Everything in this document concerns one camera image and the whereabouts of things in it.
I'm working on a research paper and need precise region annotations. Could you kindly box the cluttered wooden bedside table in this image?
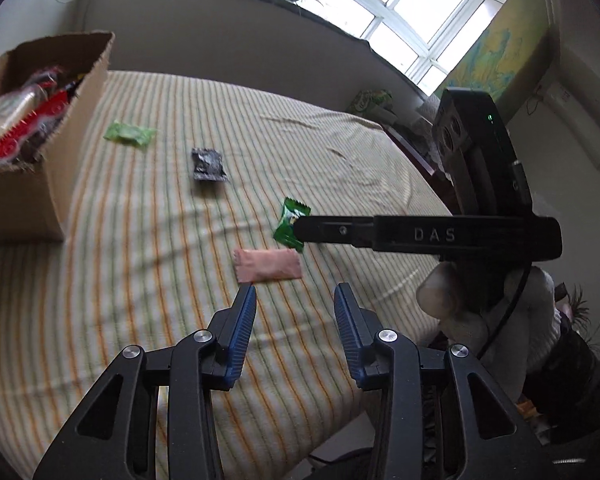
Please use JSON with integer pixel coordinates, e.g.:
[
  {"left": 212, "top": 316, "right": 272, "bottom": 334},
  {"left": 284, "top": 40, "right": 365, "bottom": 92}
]
[{"left": 385, "top": 95, "right": 461, "bottom": 211}]

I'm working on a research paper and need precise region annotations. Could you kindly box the striped bed sheet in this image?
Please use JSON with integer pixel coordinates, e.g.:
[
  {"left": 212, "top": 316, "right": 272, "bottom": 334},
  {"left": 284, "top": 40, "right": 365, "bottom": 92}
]
[{"left": 0, "top": 70, "right": 461, "bottom": 480}]

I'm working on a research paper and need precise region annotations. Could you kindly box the clear wrapped bread package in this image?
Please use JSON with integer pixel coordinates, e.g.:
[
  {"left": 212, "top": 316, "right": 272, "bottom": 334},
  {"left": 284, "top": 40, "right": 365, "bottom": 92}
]
[{"left": 0, "top": 85, "right": 48, "bottom": 173}]

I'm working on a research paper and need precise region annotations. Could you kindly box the red clear dark snack packet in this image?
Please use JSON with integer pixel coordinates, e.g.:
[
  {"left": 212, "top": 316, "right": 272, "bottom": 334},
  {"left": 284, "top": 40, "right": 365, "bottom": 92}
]
[{"left": 0, "top": 95, "right": 73, "bottom": 161}]

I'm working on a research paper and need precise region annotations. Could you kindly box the dark grey snack packet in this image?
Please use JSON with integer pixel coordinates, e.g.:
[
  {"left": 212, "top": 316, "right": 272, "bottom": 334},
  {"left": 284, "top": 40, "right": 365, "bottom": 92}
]
[{"left": 190, "top": 147, "right": 229, "bottom": 184}]

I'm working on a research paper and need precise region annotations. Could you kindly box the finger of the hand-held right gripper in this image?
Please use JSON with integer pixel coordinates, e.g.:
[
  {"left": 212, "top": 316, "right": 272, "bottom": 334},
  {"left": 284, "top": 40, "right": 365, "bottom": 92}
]
[{"left": 294, "top": 214, "right": 376, "bottom": 251}]

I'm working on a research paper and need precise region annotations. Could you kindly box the dark green snack packet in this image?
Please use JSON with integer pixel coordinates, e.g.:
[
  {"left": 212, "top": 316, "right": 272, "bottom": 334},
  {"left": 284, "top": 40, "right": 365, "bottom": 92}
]
[{"left": 272, "top": 196, "right": 312, "bottom": 252}]

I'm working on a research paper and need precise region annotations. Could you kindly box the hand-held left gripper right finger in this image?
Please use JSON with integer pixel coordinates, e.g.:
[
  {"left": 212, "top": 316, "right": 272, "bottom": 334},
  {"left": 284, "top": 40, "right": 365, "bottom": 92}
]
[{"left": 333, "top": 282, "right": 551, "bottom": 480}]

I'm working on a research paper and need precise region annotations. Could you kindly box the dark cloth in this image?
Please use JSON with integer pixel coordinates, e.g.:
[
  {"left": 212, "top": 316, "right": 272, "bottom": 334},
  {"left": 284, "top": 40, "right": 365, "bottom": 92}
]
[{"left": 522, "top": 285, "right": 600, "bottom": 446}]

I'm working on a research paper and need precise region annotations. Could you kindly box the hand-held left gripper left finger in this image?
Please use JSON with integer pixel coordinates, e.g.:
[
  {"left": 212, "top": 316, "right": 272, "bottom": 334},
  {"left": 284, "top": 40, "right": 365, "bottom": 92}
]
[{"left": 32, "top": 284, "right": 258, "bottom": 480}]

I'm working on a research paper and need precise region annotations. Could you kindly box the person's right hand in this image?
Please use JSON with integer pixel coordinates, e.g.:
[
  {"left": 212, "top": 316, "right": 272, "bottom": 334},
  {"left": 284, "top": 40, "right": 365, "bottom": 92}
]
[{"left": 416, "top": 260, "right": 501, "bottom": 361}]

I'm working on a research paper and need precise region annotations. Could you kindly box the white framed window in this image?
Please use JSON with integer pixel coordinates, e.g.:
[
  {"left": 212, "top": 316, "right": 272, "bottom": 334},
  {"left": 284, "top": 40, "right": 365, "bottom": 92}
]
[{"left": 260, "top": 0, "right": 506, "bottom": 96}]

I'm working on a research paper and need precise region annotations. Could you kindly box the light green snack packet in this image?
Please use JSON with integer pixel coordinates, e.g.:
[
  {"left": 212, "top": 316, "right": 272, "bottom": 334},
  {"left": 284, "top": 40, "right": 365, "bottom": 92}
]
[{"left": 103, "top": 120, "right": 158, "bottom": 150}]

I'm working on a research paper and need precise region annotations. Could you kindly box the green printed bag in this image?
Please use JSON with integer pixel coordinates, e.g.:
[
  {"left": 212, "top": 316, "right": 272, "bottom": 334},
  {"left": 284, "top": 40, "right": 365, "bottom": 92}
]
[{"left": 347, "top": 89, "right": 395, "bottom": 116}]

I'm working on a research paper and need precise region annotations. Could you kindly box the cardboard box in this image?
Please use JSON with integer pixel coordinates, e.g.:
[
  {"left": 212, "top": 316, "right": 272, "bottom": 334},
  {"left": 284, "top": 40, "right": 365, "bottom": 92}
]
[{"left": 0, "top": 31, "right": 116, "bottom": 246}]

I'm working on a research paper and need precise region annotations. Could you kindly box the yellow wall poster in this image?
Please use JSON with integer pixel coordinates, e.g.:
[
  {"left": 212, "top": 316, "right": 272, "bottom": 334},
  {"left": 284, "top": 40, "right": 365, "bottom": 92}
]
[{"left": 447, "top": 0, "right": 553, "bottom": 106}]

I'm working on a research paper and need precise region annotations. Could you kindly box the white air conditioner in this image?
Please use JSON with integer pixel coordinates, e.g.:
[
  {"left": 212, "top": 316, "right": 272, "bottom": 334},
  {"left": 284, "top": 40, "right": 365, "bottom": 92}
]
[{"left": 535, "top": 77, "right": 600, "bottom": 171}]

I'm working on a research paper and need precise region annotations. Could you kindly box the pink snack packet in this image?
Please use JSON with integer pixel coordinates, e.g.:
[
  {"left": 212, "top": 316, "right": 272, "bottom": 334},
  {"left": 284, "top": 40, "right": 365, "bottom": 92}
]
[{"left": 233, "top": 247, "right": 302, "bottom": 283}]

